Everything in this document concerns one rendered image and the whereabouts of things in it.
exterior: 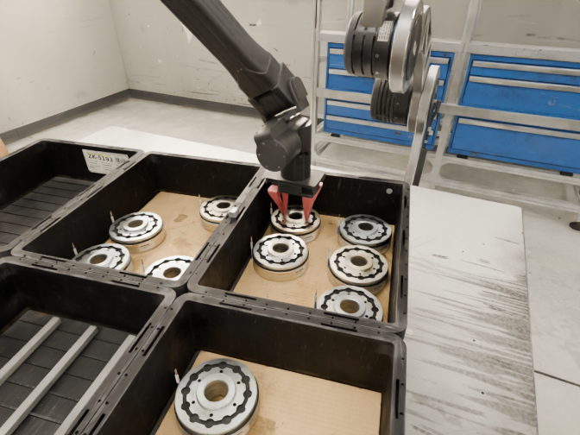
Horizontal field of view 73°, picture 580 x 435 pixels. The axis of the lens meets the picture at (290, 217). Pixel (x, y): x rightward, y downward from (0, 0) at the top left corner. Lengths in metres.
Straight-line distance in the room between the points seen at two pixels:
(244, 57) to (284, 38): 2.99
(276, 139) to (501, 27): 2.74
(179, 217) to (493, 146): 2.01
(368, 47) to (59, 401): 0.86
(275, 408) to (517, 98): 2.17
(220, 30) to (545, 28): 2.83
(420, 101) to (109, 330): 1.12
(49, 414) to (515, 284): 0.90
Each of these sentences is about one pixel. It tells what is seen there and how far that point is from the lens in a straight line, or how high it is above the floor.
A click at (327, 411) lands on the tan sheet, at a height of 0.83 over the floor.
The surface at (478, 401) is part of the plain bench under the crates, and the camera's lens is 0.77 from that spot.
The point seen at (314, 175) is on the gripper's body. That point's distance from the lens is 0.75.
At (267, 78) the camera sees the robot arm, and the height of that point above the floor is 1.15.
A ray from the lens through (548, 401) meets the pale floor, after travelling 1.78.
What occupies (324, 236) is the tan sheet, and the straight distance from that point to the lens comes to 0.81.
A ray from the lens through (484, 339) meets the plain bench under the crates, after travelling 0.87.
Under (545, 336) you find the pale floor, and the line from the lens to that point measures 1.99.
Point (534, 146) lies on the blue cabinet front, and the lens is 2.56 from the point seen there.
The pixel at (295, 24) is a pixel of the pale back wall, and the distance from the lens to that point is 3.57.
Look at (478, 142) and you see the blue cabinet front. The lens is 2.55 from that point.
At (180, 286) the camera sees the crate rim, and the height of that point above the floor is 0.93.
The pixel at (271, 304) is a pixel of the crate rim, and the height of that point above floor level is 0.93.
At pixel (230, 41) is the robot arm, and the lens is 0.62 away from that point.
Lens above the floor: 1.31
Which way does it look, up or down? 34 degrees down
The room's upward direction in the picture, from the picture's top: straight up
